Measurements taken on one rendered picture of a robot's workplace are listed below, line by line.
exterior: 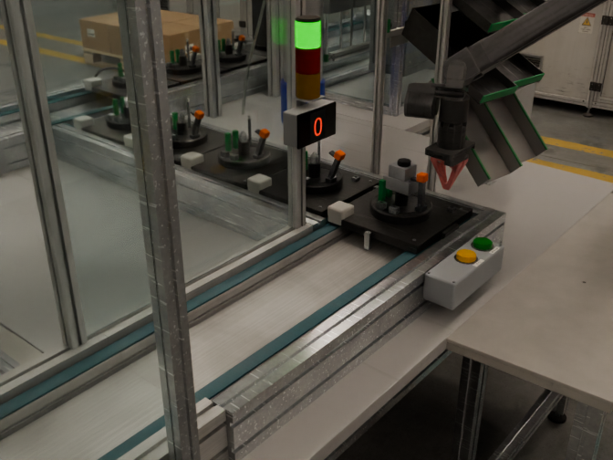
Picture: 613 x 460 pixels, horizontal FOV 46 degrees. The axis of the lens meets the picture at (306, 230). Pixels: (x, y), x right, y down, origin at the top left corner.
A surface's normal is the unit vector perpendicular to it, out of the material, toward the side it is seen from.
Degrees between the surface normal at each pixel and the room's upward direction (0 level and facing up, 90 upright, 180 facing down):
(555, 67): 90
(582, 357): 0
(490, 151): 45
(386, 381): 0
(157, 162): 90
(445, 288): 90
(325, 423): 0
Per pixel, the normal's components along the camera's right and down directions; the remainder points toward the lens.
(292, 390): 0.77, 0.29
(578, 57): -0.59, 0.36
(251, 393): 0.00, -0.89
